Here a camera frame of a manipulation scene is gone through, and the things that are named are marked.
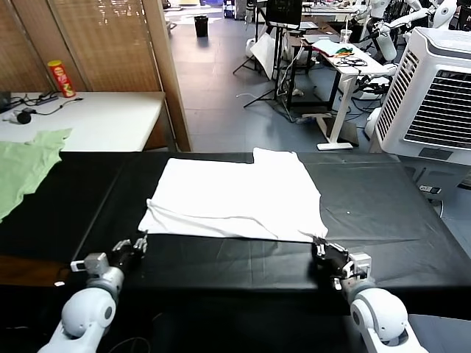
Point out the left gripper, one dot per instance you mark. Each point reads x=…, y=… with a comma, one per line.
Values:
x=123, y=261

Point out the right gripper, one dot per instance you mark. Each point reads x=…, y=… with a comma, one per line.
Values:
x=333, y=263

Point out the white printed t-shirt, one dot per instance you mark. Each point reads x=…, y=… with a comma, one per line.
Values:
x=235, y=195

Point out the white robot base shell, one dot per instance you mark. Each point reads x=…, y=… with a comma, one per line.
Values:
x=373, y=123

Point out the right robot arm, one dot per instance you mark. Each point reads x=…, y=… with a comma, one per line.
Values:
x=379, y=312

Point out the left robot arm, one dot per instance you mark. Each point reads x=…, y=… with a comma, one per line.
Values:
x=86, y=309

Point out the black table cover cloth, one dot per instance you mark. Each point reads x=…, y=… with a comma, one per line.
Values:
x=368, y=206

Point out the white floor power socket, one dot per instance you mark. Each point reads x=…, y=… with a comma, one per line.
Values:
x=430, y=189

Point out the white side table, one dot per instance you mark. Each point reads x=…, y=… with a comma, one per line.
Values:
x=110, y=117

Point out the light green t-shirt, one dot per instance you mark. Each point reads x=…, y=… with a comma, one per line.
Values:
x=22, y=165

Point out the white standing desk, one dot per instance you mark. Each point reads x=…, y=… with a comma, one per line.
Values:
x=342, y=92

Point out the black round device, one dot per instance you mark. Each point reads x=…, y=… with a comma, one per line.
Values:
x=24, y=117

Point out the grey power strip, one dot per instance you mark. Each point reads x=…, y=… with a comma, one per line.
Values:
x=48, y=98

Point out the wooden pillar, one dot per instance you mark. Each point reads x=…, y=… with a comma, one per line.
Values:
x=167, y=73

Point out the red chips can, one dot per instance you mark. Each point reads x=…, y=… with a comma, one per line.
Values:
x=62, y=79

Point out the white air cooler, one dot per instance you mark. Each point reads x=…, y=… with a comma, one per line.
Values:
x=434, y=92

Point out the black monitor tripod stand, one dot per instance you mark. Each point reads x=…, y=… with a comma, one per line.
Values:
x=277, y=66

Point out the black flat device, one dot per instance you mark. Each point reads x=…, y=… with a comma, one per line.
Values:
x=4, y=101

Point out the blue folded cloth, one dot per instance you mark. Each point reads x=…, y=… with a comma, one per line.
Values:
x=329, y=48

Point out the bamboo folding screen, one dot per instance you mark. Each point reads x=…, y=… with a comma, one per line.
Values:
x=92, y=44

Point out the white reflector board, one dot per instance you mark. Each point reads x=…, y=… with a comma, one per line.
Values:
x=263, y=51

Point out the plastic cup with straw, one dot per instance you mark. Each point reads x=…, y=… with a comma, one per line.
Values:
x=346, y=35

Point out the white humanoid robot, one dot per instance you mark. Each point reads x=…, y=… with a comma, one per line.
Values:
x=441, y=13
x=384, y=40

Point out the black trash bin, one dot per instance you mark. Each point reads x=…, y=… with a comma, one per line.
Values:
x=201, y=25

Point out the black monitor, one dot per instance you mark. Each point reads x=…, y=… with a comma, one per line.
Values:
x=283, y=11

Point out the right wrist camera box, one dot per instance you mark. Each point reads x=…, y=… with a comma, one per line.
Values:
x=358, y=263

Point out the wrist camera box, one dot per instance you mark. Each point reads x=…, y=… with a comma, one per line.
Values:
x=95, y=262
x=358, y=263

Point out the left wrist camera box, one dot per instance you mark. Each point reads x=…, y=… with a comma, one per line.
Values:
x=95, y=262

